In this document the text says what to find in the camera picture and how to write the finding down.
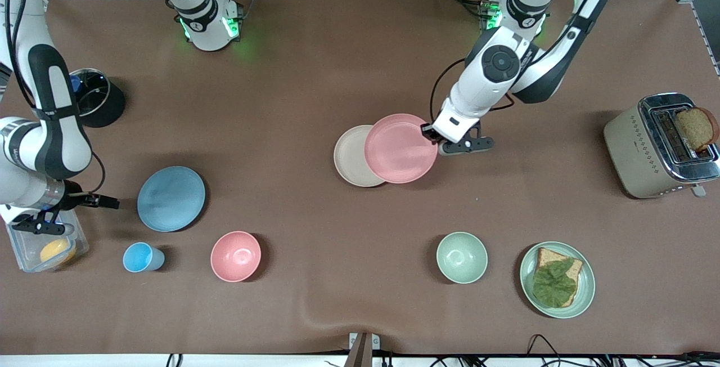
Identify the green lettuce leaf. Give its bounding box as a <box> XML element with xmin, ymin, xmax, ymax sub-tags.
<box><xmin>532</xmin><ymin>258</ymin><xmax>578</xmax><ymax>308</ymax></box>

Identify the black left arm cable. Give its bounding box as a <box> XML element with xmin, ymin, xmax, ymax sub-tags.
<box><xmin>430</xmin><ymin>57</ymin><xmax>515</xmax><ymax>126</ymax></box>

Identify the blue cup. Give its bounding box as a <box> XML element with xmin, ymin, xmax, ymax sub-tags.
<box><xmin>123</xmin><ymin>241</ymin><xmax>165</xmax><ymax>273</ymax></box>

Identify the brown table cover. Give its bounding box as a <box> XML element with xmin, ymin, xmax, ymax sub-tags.
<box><xmin>0</xmin><ymin>0</ymin><xmax>720</xmax><ymax>356</ymax></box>

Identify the yellow round food piece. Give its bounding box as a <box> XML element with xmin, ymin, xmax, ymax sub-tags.
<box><xmin>39</xmin><ymin>239</ymin><xmax>77</xmax><ymax>266</ymax></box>

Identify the black saucepan blue handle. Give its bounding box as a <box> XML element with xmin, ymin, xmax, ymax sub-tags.
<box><xmin>70</xmin><ymin>68</ymin><xmax>125</xmax><ymax>128</ymax></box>

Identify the green bowl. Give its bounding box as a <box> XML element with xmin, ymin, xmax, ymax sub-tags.
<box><xmin>436</xmin><ymin>232</ymin><xmax>489</xmax><ymax>285</ymax></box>

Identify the beige metal toaster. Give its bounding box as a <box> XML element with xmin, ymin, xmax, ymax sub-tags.
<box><xmin>603</xmin><ymin>92</ymin><xmax>720</xmax><ymax>199</ymax></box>

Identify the blue plate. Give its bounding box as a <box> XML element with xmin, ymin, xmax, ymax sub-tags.
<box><xmin>137</xmin><ymin>165</ymin><xmax>206</xmax><ymax>233</ymax></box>

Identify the toast slice in toaster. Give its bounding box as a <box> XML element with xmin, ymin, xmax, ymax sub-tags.
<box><xmin>674</xmin><ymin>106</ymin><xmax>719</xmax><ymax>152</ymax></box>

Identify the glass lid blue knob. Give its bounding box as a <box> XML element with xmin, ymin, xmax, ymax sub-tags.
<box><xmin>70</xmin><ymin>69</ymin><xmax>110</xmax><ymax>119</ymax></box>

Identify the beige plate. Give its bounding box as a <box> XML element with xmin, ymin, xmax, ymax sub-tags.
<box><xmin>333</xmin><ymin>124</ymin><xmax>389</xmax><ymax>188</ymax></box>

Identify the pink plate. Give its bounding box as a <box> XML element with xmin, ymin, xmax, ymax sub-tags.
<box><xmin>364</xmin><ymin>113</ymin><xmax>439</xmax><ymax>184</ymax></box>

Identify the pink bowl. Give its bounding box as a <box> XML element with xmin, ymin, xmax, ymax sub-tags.
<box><xmin>210</xmin><ymin>231</ymin><xmax>262</xmax><ymax>283</ymax></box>

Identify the green plate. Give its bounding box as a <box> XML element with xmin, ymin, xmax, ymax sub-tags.
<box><xmin>519</xmin><ymin>241</ymin><xmax>596</xmax><ymax>319</ymax></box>

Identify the metal table bracket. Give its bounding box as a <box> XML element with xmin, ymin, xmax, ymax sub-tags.
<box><xmin>349</xmin><ymin>332</ymin><xmax>381</xmax><ymax>367</ymax></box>

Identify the brown bread slice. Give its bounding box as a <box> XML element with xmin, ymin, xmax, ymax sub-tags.
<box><xmin>534</xmin><ymin>247</ymin><xmax>584</xmax><ymax>307</ymax></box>

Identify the clear plastic food container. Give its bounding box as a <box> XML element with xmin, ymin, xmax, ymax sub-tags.
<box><xmin>7</xmin><ymin>218</ymin><xmax>89</xmax><ymax>273</ymax></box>

